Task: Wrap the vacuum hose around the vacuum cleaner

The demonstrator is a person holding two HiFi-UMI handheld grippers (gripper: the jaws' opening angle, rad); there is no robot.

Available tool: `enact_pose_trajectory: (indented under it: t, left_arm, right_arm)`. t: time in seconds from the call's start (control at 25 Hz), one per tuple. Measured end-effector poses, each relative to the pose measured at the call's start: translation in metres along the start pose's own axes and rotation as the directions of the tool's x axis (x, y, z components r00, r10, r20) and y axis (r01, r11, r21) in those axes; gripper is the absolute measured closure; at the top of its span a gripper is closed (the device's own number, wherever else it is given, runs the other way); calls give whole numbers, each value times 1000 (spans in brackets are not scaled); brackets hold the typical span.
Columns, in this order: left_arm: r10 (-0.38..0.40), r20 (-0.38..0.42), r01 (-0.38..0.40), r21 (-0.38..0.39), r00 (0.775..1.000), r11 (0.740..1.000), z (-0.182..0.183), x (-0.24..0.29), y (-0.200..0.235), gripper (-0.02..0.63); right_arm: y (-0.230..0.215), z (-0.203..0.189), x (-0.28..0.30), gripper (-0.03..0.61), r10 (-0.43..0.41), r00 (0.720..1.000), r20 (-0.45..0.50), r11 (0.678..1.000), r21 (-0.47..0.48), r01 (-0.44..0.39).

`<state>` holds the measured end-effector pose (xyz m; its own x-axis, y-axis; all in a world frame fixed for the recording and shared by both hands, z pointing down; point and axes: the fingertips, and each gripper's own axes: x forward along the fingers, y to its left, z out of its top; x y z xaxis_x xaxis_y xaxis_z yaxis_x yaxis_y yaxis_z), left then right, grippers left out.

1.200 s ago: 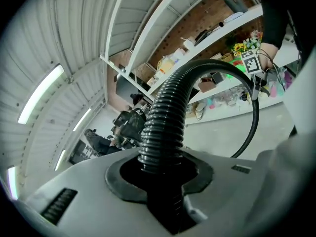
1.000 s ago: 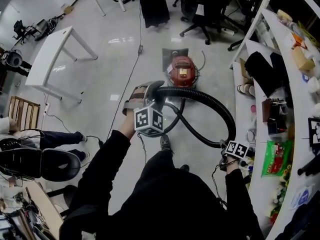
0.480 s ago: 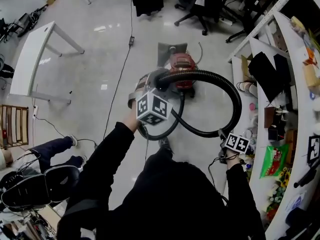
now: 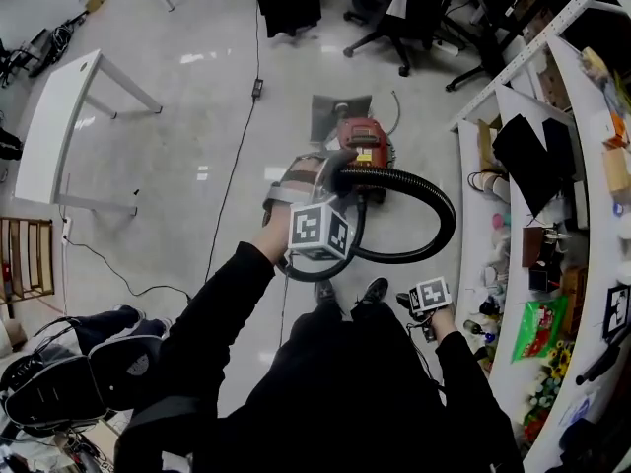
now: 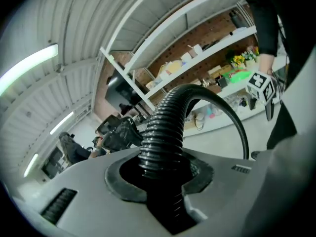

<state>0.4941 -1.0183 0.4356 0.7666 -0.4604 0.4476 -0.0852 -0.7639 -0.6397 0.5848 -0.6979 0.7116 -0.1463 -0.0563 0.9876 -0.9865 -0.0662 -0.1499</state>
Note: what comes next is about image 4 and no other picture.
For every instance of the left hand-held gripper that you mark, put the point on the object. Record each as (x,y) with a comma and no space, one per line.
(315,229)

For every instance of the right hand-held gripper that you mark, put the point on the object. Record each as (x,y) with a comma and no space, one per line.
(431,293)

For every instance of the person's left forearm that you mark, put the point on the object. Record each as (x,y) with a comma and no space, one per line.
(231,289)

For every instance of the person's right forearm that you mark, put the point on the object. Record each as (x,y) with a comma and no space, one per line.
(458,362)

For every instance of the red and green vacuum cleaner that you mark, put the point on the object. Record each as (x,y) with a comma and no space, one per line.
(362,138)

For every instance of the person's right shoe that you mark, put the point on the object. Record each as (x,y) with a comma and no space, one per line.
(372,291)

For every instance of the person's shoe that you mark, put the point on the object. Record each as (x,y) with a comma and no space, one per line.
(325,293)
(372,291)

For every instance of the white perforated metal shelving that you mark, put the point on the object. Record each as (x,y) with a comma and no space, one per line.
(470,244)

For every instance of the thin metal flexible tube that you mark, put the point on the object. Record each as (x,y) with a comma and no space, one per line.
(397,116)

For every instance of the person's left shoe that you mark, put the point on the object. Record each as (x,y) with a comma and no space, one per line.
(325,293)

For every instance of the green snack packet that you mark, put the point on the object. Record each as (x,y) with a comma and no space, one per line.
(537,328)

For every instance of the brown box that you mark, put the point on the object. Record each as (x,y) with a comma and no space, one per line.
(535,244)

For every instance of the person's black clothed torso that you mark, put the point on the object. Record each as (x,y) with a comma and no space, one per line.
(345,387)

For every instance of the black office chair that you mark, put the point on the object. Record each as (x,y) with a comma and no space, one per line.
(389,37)
(473,72)

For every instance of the sunflower bouquet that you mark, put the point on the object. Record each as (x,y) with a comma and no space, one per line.
(552,377)

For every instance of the black bag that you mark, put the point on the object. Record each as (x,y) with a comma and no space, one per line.
(527,160)

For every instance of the white rectangular table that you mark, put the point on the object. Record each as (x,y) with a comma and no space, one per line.
(49,126)

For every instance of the cardboard box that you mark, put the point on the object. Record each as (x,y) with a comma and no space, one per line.
(94,1)

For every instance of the wooden stool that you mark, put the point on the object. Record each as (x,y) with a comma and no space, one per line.
(24,221)

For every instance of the black shell backpack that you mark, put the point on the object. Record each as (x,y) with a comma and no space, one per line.
(59,392)

